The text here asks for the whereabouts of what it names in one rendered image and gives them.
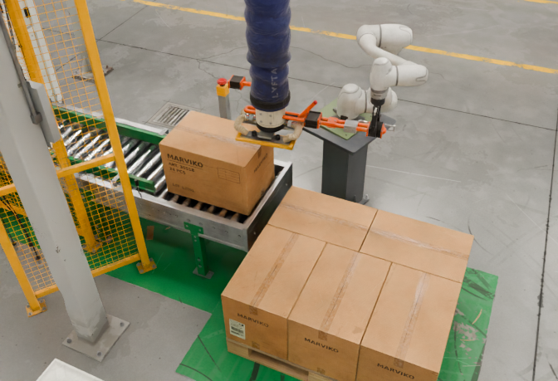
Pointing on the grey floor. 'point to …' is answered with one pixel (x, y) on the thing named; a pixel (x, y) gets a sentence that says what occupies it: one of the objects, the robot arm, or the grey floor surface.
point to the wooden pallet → (275, 362)
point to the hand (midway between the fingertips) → (374, 128)
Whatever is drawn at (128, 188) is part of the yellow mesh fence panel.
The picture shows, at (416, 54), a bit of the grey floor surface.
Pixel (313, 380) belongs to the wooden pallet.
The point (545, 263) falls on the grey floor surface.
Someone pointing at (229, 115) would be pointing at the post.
